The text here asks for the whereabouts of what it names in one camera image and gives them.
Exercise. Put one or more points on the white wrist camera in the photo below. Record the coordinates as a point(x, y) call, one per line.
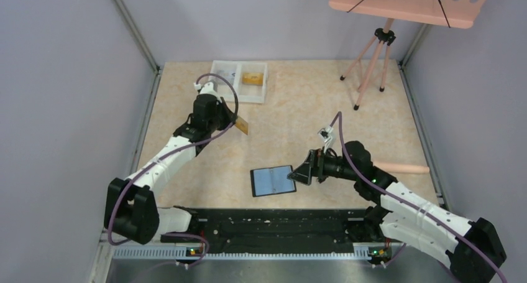
point(207, 88)
point(327, 136)

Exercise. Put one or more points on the pink tripod stand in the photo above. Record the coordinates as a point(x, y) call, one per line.
point(383, 39)

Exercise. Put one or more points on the orange card in tray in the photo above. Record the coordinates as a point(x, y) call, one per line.
point(252, 78)

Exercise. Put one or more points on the pink cylinder rod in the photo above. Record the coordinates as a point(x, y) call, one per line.
point(402, 168)

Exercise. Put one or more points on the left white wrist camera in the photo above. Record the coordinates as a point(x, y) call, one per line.
point(207, 88)

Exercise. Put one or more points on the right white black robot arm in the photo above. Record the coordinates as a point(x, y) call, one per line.
point(471, 250)

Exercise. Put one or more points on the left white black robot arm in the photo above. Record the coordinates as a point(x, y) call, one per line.
point(131, 207)

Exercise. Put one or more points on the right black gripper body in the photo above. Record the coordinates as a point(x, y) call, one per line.
point(314, 167)

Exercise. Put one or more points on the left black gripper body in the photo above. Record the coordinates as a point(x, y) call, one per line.
point(227, 111)

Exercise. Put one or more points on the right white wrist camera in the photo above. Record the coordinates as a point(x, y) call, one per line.
point(327, 136)

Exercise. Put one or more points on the pink perforated board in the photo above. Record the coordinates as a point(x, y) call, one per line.
point(452, 13)

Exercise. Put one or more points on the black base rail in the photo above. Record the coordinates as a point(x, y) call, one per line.
point(284, 231)

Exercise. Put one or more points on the silver card in tray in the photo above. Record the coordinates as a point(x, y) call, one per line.
point(229, 75)

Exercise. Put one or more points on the white two-compartment tray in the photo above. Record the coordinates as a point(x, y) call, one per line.
point(245, 93)

